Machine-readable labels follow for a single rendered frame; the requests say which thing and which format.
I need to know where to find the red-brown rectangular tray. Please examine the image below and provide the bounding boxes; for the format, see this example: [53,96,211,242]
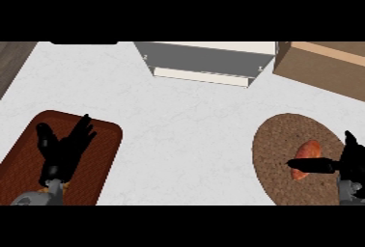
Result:
[0,109,124,206]

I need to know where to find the small orange object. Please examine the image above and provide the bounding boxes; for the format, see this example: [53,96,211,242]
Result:
[37,180,72,193]

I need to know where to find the orange sweet potato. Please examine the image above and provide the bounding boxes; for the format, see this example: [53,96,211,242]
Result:
[291,139,323,181]

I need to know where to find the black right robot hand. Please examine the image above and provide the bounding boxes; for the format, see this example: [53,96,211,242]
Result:
[285,129,365,199]

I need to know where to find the dark wooden cabinet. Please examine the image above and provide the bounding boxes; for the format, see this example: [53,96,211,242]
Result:
[0,41,38,99]

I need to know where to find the brown wooden box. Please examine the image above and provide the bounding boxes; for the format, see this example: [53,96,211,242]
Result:
[272,41,365,102]

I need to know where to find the white and grey tiered shelf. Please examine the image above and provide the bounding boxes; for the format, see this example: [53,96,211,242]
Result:
[133,41,277,89]

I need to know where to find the brown round placemat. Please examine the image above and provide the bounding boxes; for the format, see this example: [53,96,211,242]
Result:
[251,113,347,206]

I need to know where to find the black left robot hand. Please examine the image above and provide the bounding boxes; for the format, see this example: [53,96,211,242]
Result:
[35,113,99,188]

